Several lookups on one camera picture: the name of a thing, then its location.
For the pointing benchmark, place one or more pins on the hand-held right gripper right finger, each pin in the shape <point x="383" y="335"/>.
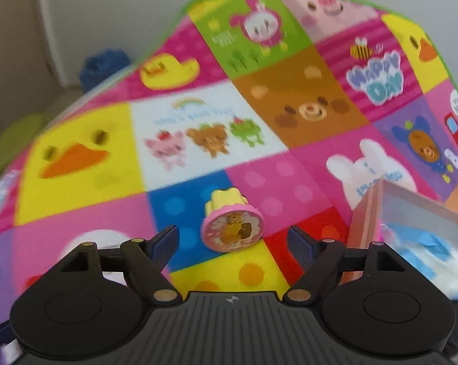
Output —
<point x="299" y="247"/>

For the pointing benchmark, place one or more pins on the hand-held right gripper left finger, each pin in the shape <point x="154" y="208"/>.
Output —
<point x="165" y="247"/>

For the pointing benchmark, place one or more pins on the yellow pudding toy pink base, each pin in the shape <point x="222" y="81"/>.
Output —
<point x="232" y="228"/>

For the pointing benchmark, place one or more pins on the pink cardboard box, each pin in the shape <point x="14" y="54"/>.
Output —
<point x="366" y="216"/>

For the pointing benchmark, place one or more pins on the blue and white toy carton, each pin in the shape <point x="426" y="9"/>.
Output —
<point x="426" y="241"/>

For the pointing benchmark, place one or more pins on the colourful printed play mat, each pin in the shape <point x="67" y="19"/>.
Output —
<point x="251" y="121"/>

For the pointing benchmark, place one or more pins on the green cushion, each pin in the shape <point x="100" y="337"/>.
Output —
<point x="12" y="144"/>

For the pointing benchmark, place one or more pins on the blue crumpled object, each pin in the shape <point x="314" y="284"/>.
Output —
<point x="103" y="66"/>

